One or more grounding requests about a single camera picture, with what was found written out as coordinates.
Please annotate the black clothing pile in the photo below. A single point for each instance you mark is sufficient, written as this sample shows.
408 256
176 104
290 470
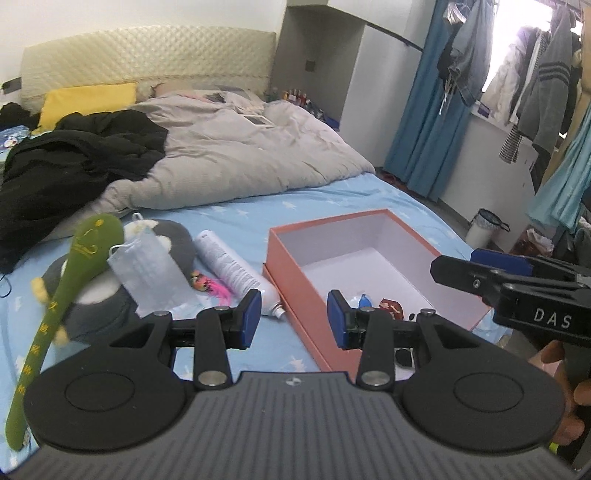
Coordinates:
49 178

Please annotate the yellow pillow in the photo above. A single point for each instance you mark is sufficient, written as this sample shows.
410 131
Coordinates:
84 100

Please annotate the small panda plush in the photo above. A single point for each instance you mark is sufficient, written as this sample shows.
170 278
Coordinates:
405 338

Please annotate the light blue face mask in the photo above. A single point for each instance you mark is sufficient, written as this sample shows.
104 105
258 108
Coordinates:
149 274

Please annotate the hanging grey striped sweater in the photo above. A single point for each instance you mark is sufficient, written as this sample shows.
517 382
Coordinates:
542 108

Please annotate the person right hand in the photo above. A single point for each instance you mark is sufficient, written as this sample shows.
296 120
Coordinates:
551 360

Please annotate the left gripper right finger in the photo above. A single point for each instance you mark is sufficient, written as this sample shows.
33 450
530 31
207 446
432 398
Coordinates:
369 330

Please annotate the blue curtain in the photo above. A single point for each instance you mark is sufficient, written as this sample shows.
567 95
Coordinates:
452 71

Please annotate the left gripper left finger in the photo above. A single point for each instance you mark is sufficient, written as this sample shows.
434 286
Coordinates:
217 330

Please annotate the long green plush stick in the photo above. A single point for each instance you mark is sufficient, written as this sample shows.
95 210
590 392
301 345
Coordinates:
87 258

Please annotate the pink feather toy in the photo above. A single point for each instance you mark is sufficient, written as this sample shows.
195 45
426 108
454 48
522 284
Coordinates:
202 283

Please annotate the shiny red snack packet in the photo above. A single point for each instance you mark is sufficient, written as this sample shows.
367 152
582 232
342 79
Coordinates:
394 308

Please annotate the orange cardboard box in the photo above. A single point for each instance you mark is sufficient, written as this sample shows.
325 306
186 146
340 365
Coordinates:
373 253

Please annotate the cream quilted headboard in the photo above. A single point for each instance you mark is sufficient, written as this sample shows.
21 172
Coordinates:
147 56

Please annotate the blue patterned bedsheet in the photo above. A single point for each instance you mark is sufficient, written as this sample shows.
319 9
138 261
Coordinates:
103 307

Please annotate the white trash bin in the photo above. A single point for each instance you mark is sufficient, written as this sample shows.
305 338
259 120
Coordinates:
483 227

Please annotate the grey duvet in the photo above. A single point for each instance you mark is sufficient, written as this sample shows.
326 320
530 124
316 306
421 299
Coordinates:
214 154

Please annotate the blue white plastic bag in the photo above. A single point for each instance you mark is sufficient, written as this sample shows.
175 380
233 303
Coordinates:
360 301

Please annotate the white spray can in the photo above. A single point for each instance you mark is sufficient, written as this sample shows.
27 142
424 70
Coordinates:
237 274

